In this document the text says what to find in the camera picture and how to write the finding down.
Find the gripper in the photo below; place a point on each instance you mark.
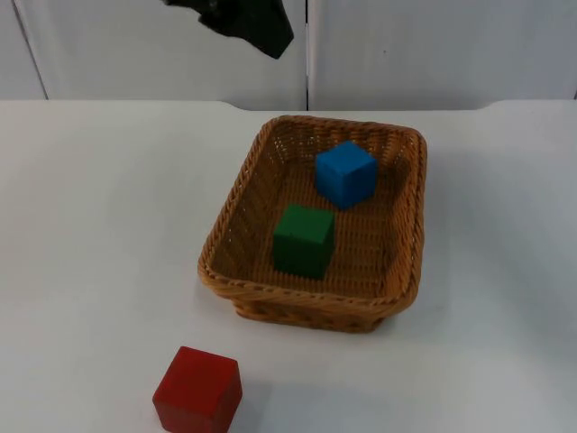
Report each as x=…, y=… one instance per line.
x=198, y=6

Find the blue cube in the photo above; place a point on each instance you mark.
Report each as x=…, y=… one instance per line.
x=345, y=173

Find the brown wicker basket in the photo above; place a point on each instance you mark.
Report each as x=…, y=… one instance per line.
x=252, y=212

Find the green cube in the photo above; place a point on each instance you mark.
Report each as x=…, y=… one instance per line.
x=304, y=241

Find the red cube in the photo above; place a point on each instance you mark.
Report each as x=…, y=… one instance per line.
x=198, y=392

